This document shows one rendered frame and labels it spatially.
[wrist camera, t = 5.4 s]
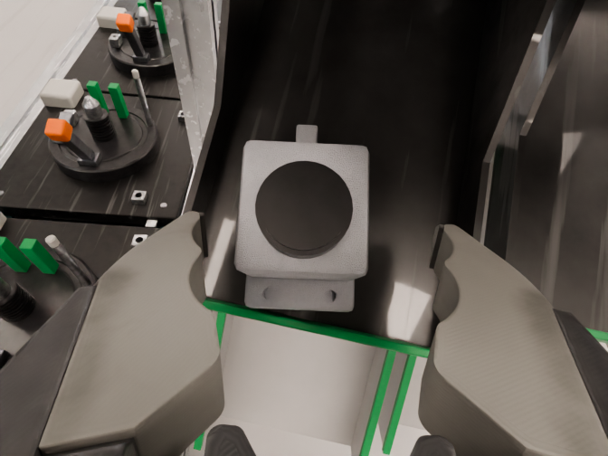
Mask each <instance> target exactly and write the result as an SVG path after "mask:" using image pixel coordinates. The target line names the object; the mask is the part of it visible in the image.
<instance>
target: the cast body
mask: <svg viewBox="0 0 608 456"><path fill-rule="evenodd" d="M368 232H369V152H368V149H367V147H364V146H358V145H339V144H319V143H318V126H315V125H298V126H297V130H296V142H280V141H261V140H250V141H247V142H246V144H245V146H244V148H243V153H242V175H241V187H240V198H239V210H238V221H237V233H236V244H235V255H234V265H235V268H236V270H238V271H241V272H243V273H245V274H246V283H245V296H244V302H245V305H246V306H247V307H249V308H254V309H294V310H315V311H336V312H349V311H352V310H353V308H354V303H355V279H357V278H360V277H363V276H365V275H366V273H367V271H368Z"/></svg>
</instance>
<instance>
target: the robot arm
mask: <svg viewBox="0 0 608 456"><path fill-rule="evenodd" d="M204 257H208V249H207V239H206V230H205V220H204V213H198V212H194V211H191V212H187V213H185V214H182V215H181V216H179V217H178V218H176V219H175V220H174V221H173V222H171V223H169V224H168V225H166V226H165V227H163V228H162V229H160V230H159V231H157V232H156V233H154V234H152V235H151V236H149V237H148V238H146V240H144V241H143V242H141V243H139V244H138V245H136V246H135V247H134V248H132V249H131V250H130V251H128V252H127V253H126V254H125V255H123V256H122V257H121V258H120V259H119V260H118V261H116V262H115V263H114V264H113V265H112V266H111V267H110V268H109V269H108V270H107V271H106V272H105V273H104V274H103V275H102V276H101V277H100V278H99V279H98V280H97V282H96V283H95V284H94V285H93V286H88V287H79V288H78V289H76V290H75V291H74V292H73V293H72V295H71V296H70V297H69V298H68V299H67V300H66V301H65V302H64V303H63V304H62V305H61V306H60V307H59V308H58V309H57V310H56V311H55V312H54V314H53V315H52V316H51V317H50V318H49V319H48V320H47V321H46V322H45V323H44V324H43V325H42V326H41V327H40V328H39V329H38V330H37V331H36V333H35V334H34V335H33V336H32V337H31V338H30V339H29V340H28V341H27V342H26V343H25V344H24V345H23V346H22V347H21V348H20V349H19V350H18V352H17V353H16V354H15V355H14V356H13V357H12V358H11V359H10V360H9V361H8V362H7V363H6V364H5V365H4V366H3V367H2V368H1V369H0V456H180V455H181V454H182V453H183V452H184V450H185V449H186V448H187V447H188V446H189V445H190V444H192V443H193V442H194V441H195V440H196V439H197V438H198V437H199V436H200V435H201V434H202V433H203V432H204V431H205V430H206V429H208V428H209V427H210V426H211V425H212V424H213V423H214V422H215V421H216V420H217V419H218V418H219V417H220V415H221V414H222V412H223V409H224V392H223V374H222V364H221V354H220V346H219V339H218V334H217V327H216V322H215V316H214V314H213V312H212V311H211V310H209V309H207V308H206V307H205V306H204V305H203V303H204V301H205V299H206V292H205V283H204V267H203V260H204ZM429 268H431V269H433V270H434V272H435V274H436V275H437V277H438V279H439V281H440V282H439V286H438V289H437V292H436V296H435V299H434V302H433V306H432V309H433V311H434V313H435V314H436V316H437V317H438V319H439V320H440V323H439V324H438V326H437V328H436V330H435V334H434V337H433V341H432V345H431V349H430V352H429V355H428V358H427V361H426V365H425V368H424V371H423V377H422V382H421V391H420V399H419V407H418V416H419V419H420V422H421V424H422V425H423V427H424V429H425V430H426V431H427V432H428V433H429V434H430V435H422V436H420V437H419V438H418V439H417V441H416V443H415V445H414V447H413V450H412V452H411V454H410V456H608V351H607V350H606V349H605V348H604V347H603V346H602V345H601V344H600V343H599V342H598V341H597V340H596V338H595V337H594V336H593V335H592V334H591V333H590V332H589V331H588V330H587V329H586V328H585V327H584V326H583V325H582V323H581V322H580V321H579V320H578V319H577V318H576V317H575V316H574V315H573V314H572V313H571V312H567V311H563V310H559V309H554V308H553V306H552V305H551V304H550V303H549V301H548V300H547V299H546V298H545V297H544V296H543V295H542V294H541V292H540V291H539V290H538V289H537V288H536V287H535V286H534V285H533V284H532V283H531V282H530V281H529V280H528V279H527V278H526V277H524V276H523V275H522V274H521V273H520V272H519V271H517V270H516V269H515V268H514V267H512V266H511V265H510V264H509V263H507V262H506V261H504V260H503V259H502V258H500V257H499V256H498V255H497V254H496V253H494V252H493V251H491V250H490V249H488V248H487V247H486V246H484V245H483V244H481V243H480V242H478V241H477V240H476V239H474V238H473V237H471V236H470V235H469V234H467V233H466V232H464V231H463V230H462V229H461V228H460V227H458V226H456V225H454V224H445V225H443V224H439V225H437V226H436V227H435V231H434V235H433V238H432V251H431V259H430V266H429ZM204 456H256V454H255V452H254V450H253V448H252V446H251V444H250V442H249V440H248V439H247V437H246V435H245V433H244V431H243V429H242V428H241V427H239V426H237V425H230V424H218V425H216V426H215V427H213V428H212V429H211V430H210V431H209V433H208V434H207V437H206V444H205V450H204Z"/></svg>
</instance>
